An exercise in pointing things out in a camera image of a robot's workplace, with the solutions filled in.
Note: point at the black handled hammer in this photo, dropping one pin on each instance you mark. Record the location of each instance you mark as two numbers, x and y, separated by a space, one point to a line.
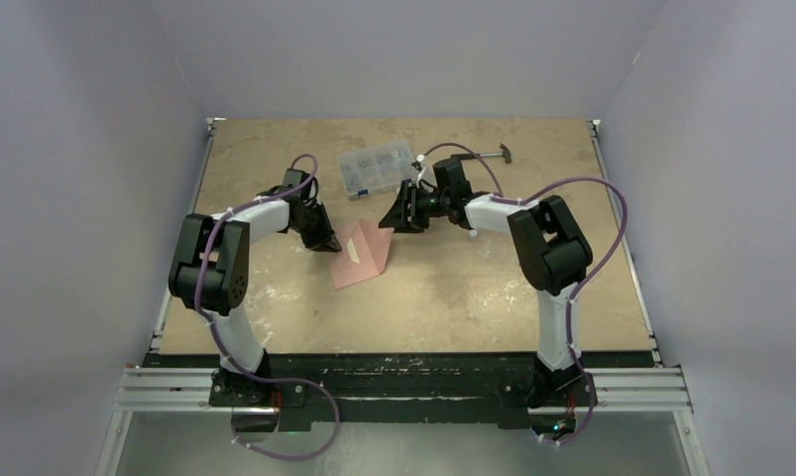
503 152

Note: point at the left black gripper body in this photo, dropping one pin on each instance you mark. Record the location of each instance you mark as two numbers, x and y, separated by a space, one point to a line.
313 228

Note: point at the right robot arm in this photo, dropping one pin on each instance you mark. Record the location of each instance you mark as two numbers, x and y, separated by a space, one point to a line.
551 249

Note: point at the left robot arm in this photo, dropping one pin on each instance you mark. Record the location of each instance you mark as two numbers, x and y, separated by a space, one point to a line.
210 271

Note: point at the pink envelope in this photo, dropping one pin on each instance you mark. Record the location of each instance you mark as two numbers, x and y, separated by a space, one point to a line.
373 245

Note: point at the lined paper letter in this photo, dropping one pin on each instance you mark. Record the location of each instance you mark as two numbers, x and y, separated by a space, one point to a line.
352 252

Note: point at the black base frame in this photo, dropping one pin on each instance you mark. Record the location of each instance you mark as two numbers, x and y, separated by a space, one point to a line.
501 389

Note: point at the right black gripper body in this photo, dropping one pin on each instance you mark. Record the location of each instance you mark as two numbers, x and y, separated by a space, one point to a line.
434 205

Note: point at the clear plastic screw box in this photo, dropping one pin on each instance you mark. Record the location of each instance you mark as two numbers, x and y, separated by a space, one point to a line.
375 170

